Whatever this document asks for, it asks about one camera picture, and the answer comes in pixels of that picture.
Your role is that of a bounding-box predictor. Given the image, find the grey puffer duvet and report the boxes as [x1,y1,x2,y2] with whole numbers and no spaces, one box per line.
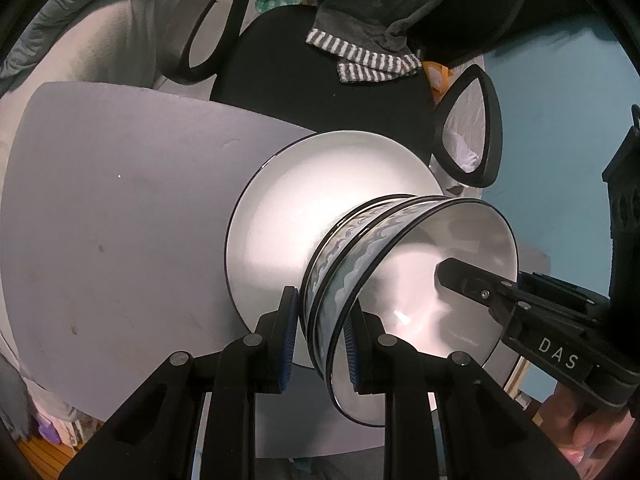
[0,0,156,86]

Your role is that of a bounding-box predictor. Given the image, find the black office chair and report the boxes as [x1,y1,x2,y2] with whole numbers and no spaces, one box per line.
[160,0,531,191]

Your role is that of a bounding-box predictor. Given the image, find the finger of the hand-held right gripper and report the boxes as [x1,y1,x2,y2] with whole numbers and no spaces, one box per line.
[518,271,612,330]
[436,257,597,342]

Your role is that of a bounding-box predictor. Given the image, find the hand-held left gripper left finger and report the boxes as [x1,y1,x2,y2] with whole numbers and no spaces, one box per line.
[60,285,301,480]

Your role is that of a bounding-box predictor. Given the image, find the white crumpled cloth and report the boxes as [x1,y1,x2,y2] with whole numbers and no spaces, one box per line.
[445,130,486,176]

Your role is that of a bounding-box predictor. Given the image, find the grey crumpled cloth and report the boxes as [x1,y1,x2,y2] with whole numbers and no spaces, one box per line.
[0,350,36,441]

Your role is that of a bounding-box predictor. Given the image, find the orange yellow bag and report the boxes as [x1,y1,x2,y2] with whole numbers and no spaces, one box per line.
[422,60,456,106]

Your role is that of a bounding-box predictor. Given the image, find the white plate black rim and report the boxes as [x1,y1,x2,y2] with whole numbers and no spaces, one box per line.
[225,130,453,341]

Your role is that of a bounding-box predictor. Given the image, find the dark grey hoodie striped cuffs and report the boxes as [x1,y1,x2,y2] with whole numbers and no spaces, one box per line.
[295,0,426,83]

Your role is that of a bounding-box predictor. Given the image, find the person's right hand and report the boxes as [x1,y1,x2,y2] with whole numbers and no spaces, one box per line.
[532,385,633,468]

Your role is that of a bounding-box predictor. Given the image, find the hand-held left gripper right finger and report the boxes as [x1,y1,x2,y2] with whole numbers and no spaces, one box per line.
[342,305,583,480]

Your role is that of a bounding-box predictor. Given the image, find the light grey sofa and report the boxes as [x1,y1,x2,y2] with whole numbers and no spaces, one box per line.
[30,0,211,106]

